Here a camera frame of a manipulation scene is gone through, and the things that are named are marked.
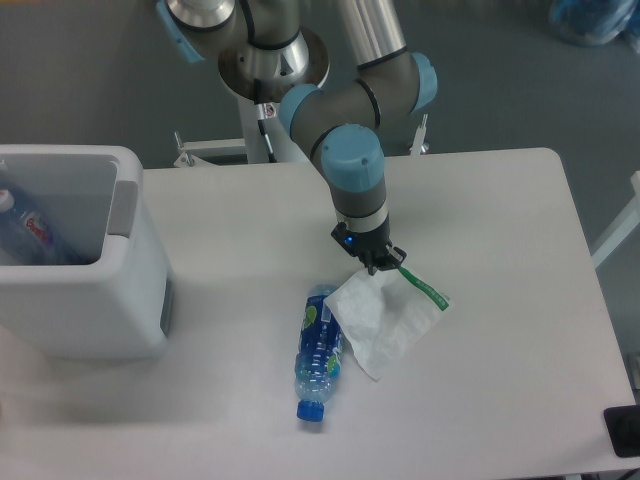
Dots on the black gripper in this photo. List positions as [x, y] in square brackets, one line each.
[370, 247]

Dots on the white plastic bag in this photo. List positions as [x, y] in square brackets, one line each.
[385, 314]

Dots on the blue-capped plastic bottle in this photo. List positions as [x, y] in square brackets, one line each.
[319, 358]

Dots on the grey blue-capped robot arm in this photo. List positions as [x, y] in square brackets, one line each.
[265, 55]

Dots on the white trash can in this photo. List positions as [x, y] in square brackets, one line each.
[118, 304]

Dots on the black device at table edge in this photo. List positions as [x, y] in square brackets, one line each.
[622, 424]

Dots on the blue plastic bag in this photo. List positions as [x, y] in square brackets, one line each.
[595, 23]

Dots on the clear bottle with red label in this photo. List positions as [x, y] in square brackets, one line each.
[27, 233]

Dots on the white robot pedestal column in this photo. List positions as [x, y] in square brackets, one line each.
[265, 137]

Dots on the white metal base frame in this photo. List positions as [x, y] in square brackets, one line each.
[191, 154]

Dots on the white frame at right edge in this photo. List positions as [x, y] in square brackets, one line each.
[619, 229]

